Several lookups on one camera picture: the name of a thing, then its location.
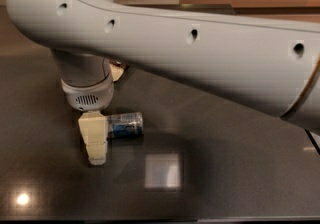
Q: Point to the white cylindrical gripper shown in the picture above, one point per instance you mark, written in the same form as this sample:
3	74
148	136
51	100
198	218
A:
89	97

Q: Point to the silver blue redbull can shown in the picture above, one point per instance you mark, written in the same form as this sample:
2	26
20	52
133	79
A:
125	125

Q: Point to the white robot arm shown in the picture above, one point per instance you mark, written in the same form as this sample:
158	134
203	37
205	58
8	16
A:
268	65

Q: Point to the brown cream chip bag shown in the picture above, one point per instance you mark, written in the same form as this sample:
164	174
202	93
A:
117	70

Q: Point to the grey side table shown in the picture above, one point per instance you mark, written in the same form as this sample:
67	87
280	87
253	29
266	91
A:
315	140

